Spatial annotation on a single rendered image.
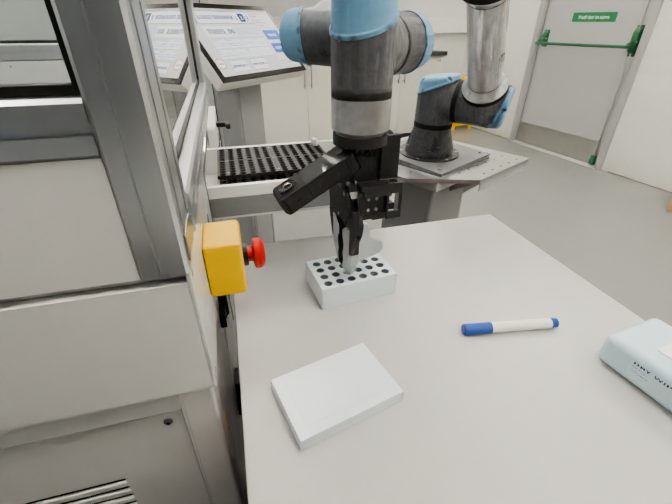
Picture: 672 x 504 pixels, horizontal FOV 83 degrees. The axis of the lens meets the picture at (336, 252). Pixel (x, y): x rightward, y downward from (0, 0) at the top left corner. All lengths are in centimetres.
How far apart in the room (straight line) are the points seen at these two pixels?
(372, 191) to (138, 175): 29
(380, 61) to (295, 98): 342
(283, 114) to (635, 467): 366
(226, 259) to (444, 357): 30
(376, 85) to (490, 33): 56
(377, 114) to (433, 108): 73
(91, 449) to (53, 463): 4
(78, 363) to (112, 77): 25
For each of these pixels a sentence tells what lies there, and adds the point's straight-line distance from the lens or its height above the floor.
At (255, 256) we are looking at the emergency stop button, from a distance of 49.
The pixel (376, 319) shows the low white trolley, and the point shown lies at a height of 76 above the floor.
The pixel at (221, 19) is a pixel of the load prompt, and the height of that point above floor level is 115.
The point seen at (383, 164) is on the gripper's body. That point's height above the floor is 97.
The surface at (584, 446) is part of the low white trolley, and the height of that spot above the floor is 76.
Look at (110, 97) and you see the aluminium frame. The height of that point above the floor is 109.
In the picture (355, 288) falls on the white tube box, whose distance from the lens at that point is 58.
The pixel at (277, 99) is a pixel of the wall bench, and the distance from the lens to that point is 383.
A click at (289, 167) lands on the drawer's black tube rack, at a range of 74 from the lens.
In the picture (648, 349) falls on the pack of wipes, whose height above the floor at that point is 80.
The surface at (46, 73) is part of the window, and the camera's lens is 33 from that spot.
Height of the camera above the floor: 113
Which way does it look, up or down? 31 degrees down
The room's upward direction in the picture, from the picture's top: straight up
